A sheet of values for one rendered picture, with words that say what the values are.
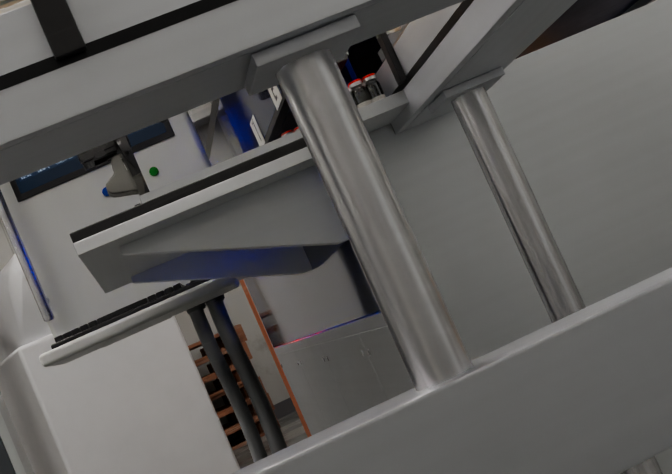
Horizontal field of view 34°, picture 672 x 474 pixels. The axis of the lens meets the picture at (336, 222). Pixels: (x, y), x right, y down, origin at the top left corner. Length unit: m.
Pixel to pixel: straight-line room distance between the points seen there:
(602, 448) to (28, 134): 0.49
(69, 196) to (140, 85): 1.87
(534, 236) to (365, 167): 0.65
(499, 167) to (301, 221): 0.39
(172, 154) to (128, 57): 1.84
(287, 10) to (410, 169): 0.87
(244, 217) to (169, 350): 3.53
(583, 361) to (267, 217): 0.95
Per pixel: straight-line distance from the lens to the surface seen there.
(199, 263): 2.25
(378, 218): 0.88
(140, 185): 1.77
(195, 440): 5.25
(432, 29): 1.39
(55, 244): 2.71
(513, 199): 1.51
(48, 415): 5.09
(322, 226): 1.77
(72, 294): 2.69
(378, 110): 1.58
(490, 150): 1.51
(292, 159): 1.70
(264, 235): 1.76
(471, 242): 1.71
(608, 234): 1.78
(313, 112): 0.89
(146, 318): 2.43
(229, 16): 0.86
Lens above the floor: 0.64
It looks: 4 degrees up
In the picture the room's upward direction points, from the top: 24 degrees counter-clockwise
